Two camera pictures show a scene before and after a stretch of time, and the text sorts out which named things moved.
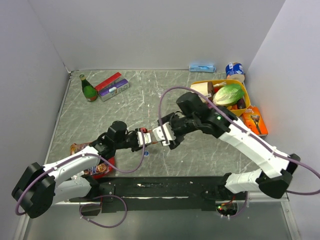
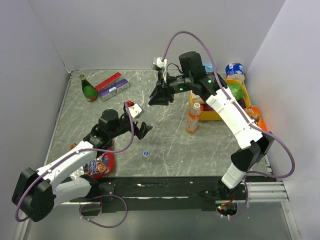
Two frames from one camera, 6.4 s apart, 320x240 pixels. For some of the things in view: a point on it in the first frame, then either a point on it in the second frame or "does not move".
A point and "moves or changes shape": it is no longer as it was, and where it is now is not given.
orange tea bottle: x=153 y=137 moves or changes shape
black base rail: x=123 y=194 does not move
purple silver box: x=117 y=87 does not move
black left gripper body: x=129 y=141 -> x=124 y=124
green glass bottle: x=90 y=92 does not move
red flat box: x=107 y=81 does not move
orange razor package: x=253 y=120 does not move
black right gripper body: x=181 y=126 -> x=177 y=84
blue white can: x=235 y=71 does not move
